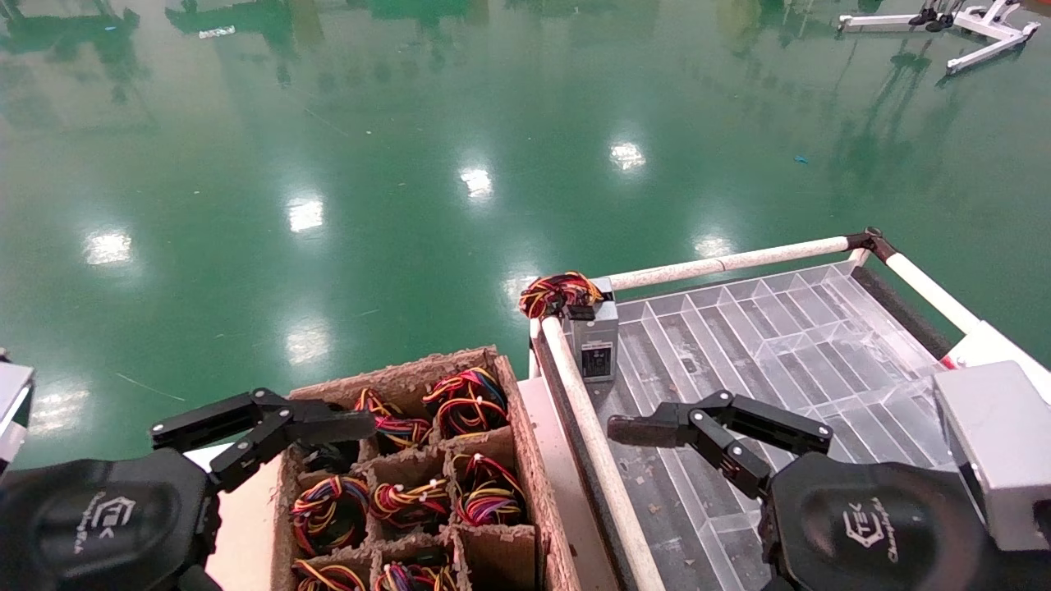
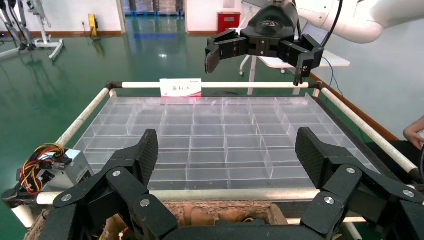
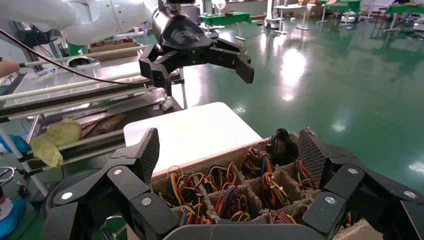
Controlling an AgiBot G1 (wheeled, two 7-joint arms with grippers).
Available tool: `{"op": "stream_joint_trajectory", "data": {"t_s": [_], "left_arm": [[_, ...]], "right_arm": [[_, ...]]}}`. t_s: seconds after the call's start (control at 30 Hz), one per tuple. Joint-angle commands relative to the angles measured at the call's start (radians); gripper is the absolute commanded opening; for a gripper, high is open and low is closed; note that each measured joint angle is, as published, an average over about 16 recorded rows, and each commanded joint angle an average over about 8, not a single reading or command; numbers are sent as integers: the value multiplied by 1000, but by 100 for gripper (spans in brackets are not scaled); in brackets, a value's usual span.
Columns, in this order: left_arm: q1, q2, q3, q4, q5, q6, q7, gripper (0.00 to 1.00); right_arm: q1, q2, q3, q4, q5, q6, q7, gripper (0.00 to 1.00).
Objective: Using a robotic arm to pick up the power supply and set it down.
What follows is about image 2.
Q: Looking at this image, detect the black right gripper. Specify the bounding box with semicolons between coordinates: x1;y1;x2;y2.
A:
204;2;325;87

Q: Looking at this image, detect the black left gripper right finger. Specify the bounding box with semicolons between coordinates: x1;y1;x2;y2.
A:
294;126;424;240

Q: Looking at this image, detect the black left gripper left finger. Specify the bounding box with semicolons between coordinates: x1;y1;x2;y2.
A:
39;129;180;240

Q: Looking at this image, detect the bare person hand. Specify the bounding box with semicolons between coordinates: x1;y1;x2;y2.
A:
402;115;424;151

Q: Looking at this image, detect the red cabinet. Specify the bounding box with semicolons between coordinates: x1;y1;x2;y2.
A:
217;11;242;34

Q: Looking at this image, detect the black laptop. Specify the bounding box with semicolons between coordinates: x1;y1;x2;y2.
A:
300;21;324;46

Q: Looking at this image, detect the white desk on castors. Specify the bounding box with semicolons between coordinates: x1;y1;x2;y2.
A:
239;49;351;97

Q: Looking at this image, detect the clear acrylic divider tray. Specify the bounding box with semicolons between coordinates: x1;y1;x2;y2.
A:
72;93;381;192

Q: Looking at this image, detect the brown cardboard box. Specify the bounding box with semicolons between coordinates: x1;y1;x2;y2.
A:
23;200;289;240

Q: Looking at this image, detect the white red sign card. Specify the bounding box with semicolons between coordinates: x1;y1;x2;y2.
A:
159;78;203;99

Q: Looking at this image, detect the blue pallet row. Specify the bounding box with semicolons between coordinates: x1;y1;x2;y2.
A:
122;0;185;17

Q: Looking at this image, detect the yellow floor object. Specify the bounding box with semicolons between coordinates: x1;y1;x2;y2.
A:
87;13;100;38

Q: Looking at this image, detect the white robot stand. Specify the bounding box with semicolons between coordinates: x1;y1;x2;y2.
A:
25;0;65;62

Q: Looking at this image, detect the silver power supply with wires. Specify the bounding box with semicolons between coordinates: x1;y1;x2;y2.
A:
15;143;95;196

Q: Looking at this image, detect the blue cable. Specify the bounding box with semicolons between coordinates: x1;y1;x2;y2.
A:
322;56;345;101

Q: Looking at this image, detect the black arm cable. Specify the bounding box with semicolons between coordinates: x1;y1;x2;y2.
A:
320;0;344;48

